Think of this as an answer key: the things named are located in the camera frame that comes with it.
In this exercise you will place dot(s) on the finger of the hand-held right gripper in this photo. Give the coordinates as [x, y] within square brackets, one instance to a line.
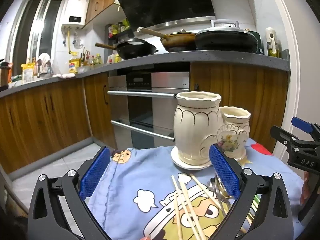
[282, 134]
[302, 124]

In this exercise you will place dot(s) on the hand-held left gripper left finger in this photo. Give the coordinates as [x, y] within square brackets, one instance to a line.
[95, 172]

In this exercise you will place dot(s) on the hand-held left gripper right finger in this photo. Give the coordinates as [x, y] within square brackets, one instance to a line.
[225, 172]

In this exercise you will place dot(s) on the silver metal fork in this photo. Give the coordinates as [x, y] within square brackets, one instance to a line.
[216, 191]

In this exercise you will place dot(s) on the cream ceramic utensil holder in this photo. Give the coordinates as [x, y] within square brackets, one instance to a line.
[192, 130]

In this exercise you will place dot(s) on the person's right hand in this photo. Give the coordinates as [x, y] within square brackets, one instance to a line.
[304, 192]

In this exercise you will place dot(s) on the blue cartoon printed cloth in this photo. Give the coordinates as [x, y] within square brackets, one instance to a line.
[140, 180]

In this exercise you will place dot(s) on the wooden base cabinets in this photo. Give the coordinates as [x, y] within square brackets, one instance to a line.
[50, 115]

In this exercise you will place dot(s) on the stainless steel built-in oven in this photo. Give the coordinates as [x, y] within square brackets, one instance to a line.
[145, 105]

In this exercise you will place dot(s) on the oil dispenser bottle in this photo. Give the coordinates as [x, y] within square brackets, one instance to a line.
[271, 42]

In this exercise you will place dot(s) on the dark green kitchen appliance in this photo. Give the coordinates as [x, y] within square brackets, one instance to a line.
[258, 41]

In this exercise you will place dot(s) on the black electric griddle pan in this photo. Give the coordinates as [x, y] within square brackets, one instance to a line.
[225, 41]

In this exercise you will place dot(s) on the yellow cooking oil bottle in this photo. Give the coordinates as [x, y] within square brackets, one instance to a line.
[73, 65]

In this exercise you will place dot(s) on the row of condiment bottles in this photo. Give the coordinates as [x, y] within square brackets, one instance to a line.
[93, 59]

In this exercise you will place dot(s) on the white seasoning container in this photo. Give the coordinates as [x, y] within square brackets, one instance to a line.
[113, 58]

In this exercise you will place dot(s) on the yellow snack bag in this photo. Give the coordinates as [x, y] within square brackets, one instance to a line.
[28, 72]

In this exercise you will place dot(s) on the white hanging rag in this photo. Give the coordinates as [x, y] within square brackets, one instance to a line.
[45, 61]

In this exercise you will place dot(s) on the green packet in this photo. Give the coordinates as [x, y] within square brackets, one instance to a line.
[17, 78]

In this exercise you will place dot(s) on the grey kitchen countertop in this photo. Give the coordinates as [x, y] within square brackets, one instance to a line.
[175, 57]

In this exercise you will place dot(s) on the black spice rack with bottles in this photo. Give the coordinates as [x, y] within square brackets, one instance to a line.
[120, 31]

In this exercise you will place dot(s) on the sliding glass window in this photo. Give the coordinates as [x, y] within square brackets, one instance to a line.
[37, 27]

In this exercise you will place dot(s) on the white water heater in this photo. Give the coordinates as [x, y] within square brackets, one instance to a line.
[75, 12]

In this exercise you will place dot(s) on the black range hood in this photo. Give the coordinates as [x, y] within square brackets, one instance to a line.
[170, 2]

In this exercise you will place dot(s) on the white door frame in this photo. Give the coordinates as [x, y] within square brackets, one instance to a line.
[287, 55]

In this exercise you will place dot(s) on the wooden wall cabinet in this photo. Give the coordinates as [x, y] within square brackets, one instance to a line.
[100, 2]

